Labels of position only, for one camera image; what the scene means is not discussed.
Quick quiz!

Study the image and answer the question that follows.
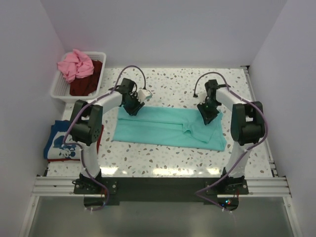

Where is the pink t shirt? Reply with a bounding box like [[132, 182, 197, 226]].
[[57, 49, 94, 84]]

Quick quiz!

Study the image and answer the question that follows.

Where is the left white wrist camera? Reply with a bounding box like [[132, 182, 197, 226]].
[[137, 89, 153, 102]]

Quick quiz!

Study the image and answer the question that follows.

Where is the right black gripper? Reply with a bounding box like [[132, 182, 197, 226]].
[[197, 100, 220, 125]]

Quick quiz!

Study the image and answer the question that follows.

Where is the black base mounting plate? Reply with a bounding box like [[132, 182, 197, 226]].
[[72, 177, 249, 210]]

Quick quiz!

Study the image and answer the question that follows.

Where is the dark red t shirt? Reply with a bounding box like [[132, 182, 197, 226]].
[[70, 60, 103, 96]]

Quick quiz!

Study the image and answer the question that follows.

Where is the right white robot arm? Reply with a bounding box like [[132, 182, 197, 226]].
[[197, 79, 267, 194]]

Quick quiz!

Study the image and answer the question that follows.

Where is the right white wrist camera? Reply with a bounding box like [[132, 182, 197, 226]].
[[193, 92, 207, 104]]

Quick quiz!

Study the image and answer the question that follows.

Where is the folded red t shirt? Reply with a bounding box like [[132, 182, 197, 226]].
[[46, 123, 105, 163]]

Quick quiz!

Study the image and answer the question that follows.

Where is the white plastic laundry basket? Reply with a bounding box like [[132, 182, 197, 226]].
[[50, 49, 106, 103]]

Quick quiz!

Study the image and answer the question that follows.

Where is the aluminium frame rail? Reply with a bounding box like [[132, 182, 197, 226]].
[[32, 66, 302, 237]]

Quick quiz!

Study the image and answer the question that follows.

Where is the folded blue printed t shirt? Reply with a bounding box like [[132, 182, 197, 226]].
[[43, 120, 80, 161]]

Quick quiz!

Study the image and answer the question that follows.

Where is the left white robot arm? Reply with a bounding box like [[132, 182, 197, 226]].
[[64, 78, 152, 194]]

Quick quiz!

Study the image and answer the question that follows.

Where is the teal t shirt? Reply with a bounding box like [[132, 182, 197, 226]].
[[113, 107, 227, 152]]

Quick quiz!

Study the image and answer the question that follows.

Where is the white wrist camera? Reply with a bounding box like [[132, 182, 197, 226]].
[[137, 89, 153, 102], [193, 92, 207, 104]]

